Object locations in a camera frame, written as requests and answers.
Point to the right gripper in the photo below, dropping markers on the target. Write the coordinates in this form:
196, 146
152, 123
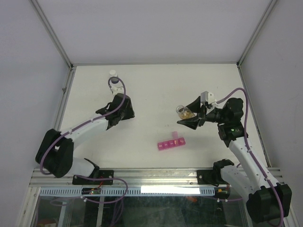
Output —
192, 122

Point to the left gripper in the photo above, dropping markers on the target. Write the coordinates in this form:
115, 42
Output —
130, 114

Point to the clear bottle yellow capsules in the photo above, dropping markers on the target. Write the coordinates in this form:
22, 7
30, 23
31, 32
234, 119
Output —
184, 112

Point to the pink weekly pill organizer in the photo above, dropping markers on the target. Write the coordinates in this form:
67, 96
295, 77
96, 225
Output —
175, 141

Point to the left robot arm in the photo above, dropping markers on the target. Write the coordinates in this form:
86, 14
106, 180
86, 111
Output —
56, 153

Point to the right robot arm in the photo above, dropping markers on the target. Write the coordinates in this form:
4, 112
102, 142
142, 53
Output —
265, 197

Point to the white capped pill bottle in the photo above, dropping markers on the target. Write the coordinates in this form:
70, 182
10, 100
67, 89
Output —
113, 76

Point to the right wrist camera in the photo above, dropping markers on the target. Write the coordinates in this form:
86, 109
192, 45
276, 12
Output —
208, 99

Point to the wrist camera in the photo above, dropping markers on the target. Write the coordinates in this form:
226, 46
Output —
208, 99
116, 90

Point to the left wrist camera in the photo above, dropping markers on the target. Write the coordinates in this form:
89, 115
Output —
116, 90

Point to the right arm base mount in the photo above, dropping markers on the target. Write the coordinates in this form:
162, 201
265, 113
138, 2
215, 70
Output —
225, 172

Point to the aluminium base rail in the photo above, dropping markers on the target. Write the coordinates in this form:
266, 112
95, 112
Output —
133, 177

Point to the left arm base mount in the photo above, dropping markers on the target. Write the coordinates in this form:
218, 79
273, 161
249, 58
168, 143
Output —
85, 172

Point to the white slotted cable duct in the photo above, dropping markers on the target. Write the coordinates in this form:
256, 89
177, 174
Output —
130, 191

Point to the right aluminium frame post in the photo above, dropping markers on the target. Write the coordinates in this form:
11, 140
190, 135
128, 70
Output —
265, 16

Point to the aluminium frame post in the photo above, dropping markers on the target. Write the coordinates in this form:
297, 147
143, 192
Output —
265, 16
51, 33

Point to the left aluminium frame post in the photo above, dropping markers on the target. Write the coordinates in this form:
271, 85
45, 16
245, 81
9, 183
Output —
51, 33

